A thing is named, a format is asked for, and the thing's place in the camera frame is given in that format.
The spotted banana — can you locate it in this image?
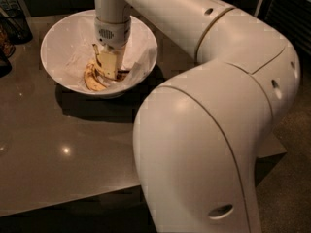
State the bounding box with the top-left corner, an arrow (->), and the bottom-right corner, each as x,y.
84,62 -> 106,91
92,44 -> 129,81

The white paper liner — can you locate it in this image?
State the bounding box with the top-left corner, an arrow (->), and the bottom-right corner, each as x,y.
63,16 -> 153,88

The black wire basket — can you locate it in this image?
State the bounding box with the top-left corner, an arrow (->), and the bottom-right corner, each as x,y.
0,8 -> 33,45

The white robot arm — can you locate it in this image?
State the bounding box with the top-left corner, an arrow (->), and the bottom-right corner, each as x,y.
95,0 -> 300,233

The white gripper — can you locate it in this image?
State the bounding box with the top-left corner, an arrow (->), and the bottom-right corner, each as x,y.
94,17 -> 131,80

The brown object at left edge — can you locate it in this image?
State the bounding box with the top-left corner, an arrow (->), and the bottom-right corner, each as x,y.
0,24 -> 16,78

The white bowl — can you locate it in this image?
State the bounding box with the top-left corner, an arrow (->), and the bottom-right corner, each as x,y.
40,9 -> 159,100

